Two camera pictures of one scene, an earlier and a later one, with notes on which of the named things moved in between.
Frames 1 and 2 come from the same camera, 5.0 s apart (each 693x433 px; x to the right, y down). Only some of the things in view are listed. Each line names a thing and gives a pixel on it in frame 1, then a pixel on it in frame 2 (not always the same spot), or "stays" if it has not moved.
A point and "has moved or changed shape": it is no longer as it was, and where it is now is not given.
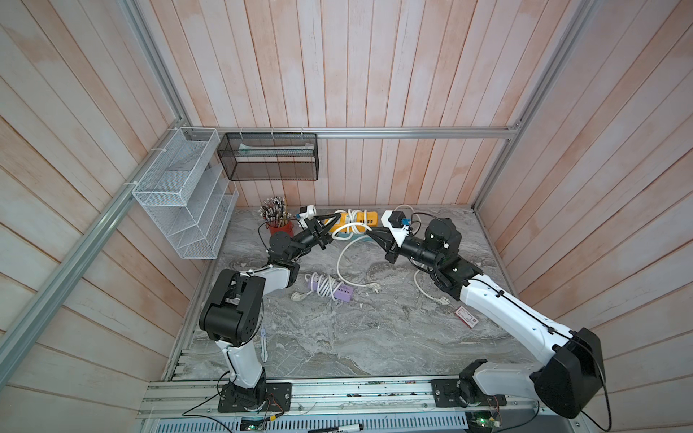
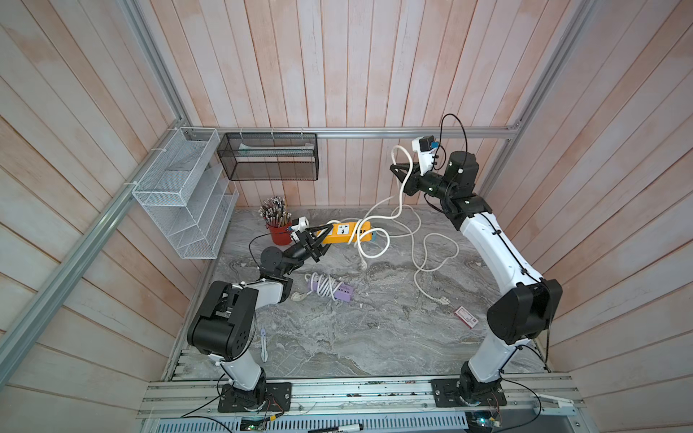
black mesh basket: x=271 y=156 stays
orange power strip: x=352 y=222 has moved or changed shape
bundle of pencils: x=274 y=212 stays
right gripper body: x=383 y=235 → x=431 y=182
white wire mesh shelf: x=189 y=194 stays
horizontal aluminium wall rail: x=501 y=132 stays
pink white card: x=466 y=317 stays
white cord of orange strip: x=354 y=217 → x=361 y=256
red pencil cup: x=288 y=228 stays
